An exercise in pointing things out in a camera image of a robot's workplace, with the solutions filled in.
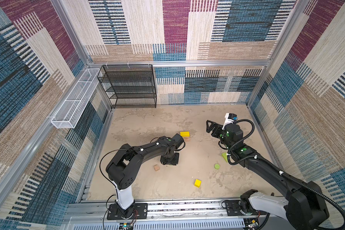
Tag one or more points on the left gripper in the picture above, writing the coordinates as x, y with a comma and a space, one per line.
175, 162

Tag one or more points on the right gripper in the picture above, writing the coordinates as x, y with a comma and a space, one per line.
218, 127

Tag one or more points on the yellow rectangular block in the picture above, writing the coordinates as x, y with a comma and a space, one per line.
185, 134

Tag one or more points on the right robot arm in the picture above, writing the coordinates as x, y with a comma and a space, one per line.
304, 205

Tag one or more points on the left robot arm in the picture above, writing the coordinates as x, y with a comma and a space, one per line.
122, 170

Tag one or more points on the green rectangular block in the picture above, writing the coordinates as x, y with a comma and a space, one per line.
225, 156

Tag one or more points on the yellow cube block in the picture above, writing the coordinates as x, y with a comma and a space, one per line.
197, 183

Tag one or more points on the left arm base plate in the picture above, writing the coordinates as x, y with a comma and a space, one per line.
136, 210

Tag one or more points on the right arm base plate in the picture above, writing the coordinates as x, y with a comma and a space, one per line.
233, 208

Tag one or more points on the black wire shelf rack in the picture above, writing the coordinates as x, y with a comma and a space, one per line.
129, 86

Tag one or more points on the white wire mesh basket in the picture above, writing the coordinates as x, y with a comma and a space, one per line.
74, 105

